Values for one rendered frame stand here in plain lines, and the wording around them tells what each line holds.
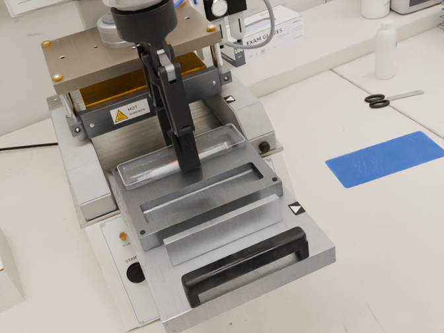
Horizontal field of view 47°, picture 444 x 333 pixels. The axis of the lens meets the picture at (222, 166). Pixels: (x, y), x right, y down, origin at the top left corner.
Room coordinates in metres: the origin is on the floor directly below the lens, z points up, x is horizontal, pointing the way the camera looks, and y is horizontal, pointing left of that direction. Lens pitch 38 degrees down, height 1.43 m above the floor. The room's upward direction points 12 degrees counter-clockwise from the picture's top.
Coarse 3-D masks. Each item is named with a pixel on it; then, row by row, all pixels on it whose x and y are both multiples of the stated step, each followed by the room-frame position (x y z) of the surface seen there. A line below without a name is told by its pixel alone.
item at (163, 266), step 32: (288, 192) 0.51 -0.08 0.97; (128, 224) 0.51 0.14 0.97; (224, 224) 0.44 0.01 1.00; (256, 224) 0.45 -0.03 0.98; (288, 224) 0.45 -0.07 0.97; (160, 256) 0.44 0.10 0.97; (192, 256) 0.43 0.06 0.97; (224, 256) 0.42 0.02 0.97; (288, 256) 0.40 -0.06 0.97; (320, 256) 0.40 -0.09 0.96; (160, 288) 0.39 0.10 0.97; (224, 288) 0.37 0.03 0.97; (256, 288) 0.37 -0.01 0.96; (192, 320) 0.35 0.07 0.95
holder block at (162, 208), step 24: (192, 168) 0.57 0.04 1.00; (216, 168) 0.56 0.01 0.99; (240, 168) 0.56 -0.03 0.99; (264, 168) 0.54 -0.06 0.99; (120, 192) 0.57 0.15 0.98; (144, 192) 0.54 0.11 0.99; (168, 192) 0.53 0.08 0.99; (192, 192) 0.54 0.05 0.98; (216, 192) 0.53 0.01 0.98; (240, 192) 0.50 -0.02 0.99; (264, 192) 0.50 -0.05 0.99; (144, 216) 0.51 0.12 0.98; (168, 216) 0.48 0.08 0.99; (192, 216) 0.48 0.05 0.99; (216, 216) 0.48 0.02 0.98; (144, 240) 0.46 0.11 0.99
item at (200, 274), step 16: (272, 240) 0.39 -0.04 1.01; (288, 240) 0.39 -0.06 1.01; (304, 240) 0.39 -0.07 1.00; (240, 256) 0.38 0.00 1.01; (256, 256) 0.38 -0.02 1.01; (272, 256) 0.38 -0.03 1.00; (304, 256) 0.39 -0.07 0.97; (192, 272) 0.37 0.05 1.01; (208, 272) 0.37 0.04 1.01; (224, 272) 0.37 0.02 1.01; (240, 272) 0.37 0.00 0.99; (192, 288) 0.36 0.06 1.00; (208, 288) 0.36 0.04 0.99; (192, 304) 0.35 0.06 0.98
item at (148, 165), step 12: (216, 132) 0.64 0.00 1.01; (228, 132) 0.63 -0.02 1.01; (204, 144) 0.61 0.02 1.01; (216, 144) 0.60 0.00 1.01; (228, 144) 0.60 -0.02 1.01; (144, 156) 0.61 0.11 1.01; (156, 156) 0.61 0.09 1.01; (168, 156) 0.60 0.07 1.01; (120, 168) 0.59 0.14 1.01; (132, 168) 0.59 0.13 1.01; (144, 168) 0.58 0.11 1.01; (156, 168) 0.58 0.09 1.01; (168, 168) 0.57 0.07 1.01; (132, 180) 0.56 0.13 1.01
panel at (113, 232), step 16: (272, 160) 0.66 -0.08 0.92; (96, 224) 0.58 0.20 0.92; (112, 224) 0.58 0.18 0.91; (112, 240) 0.57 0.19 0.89; (128, 240) 0.57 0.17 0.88; (112, 256) 0.56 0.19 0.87; (128, 256) 0.56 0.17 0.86; (128, 272) 0.54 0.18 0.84; (128, 288) 0.53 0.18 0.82; (144, 288) 0.54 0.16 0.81; (144, 304) 0.52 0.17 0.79; (144, 320) 0.51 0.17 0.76
